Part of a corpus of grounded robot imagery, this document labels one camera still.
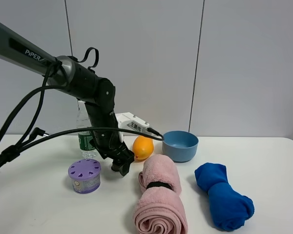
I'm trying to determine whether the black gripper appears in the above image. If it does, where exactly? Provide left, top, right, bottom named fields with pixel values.
left=92, top=129, right=134, bottom=176

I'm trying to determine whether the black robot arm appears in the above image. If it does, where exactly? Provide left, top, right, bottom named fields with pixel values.
left=0, top=23, right=134, bottom=176

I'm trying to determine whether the orange mango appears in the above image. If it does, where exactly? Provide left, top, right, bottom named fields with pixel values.
left=132, top=136, right=154, bottom=160

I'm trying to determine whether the purple air freshener can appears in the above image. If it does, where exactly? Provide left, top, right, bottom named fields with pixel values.
left=68, top=159, right=101, bottom=194

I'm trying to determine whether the clear plastic water bottle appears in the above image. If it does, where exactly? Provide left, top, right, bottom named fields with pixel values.
left=77, top=100, right=98, bottom=159

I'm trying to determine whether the blue plastic bowl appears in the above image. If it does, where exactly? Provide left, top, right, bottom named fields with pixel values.
left=162, top=131, right=199, bottom=163

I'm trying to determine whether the rolled pink towel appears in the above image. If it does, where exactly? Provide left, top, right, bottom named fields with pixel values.
left=133, top=154, right=188, bottom=234

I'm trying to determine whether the rolled blue towel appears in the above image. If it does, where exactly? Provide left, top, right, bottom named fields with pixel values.
left=194, top=162, right=255, bottom=232

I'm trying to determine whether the black hair tie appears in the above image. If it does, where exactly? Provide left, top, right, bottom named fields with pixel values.
left=146, top=181, right=172, bottom=191

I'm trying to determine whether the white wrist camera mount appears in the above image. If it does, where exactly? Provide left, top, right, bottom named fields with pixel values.
left=116, top=112, right=151, bottom=135

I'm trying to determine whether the black camera cable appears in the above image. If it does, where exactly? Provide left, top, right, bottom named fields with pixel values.
left=0, top=47, right=165, bottom=177

